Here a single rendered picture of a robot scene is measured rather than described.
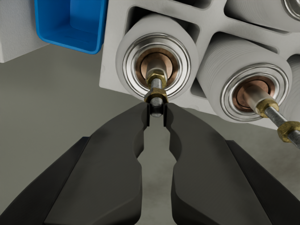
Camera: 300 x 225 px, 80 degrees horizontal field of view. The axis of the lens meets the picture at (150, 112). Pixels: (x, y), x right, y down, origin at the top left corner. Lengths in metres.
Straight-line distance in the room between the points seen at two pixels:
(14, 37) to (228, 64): 0.32
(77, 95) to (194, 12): 0.39
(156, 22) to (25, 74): 0.45
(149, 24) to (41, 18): 0.23
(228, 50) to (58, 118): 0.50
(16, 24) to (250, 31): 0.35
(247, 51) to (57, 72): 0.44
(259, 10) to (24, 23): 0.35
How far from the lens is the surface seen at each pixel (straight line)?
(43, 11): 0.39
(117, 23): 0.27
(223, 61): 0.24
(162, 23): 0.20
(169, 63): 0.21
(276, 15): 0.23
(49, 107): 0.61
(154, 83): 0.16
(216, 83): 0.23
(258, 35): 0.30
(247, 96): 0.23
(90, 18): 0.47
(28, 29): 0.41
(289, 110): 0.31
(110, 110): 0.54
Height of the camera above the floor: 0.45
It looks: 58 degrees down
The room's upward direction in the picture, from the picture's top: 177 degrees counter-clockwise
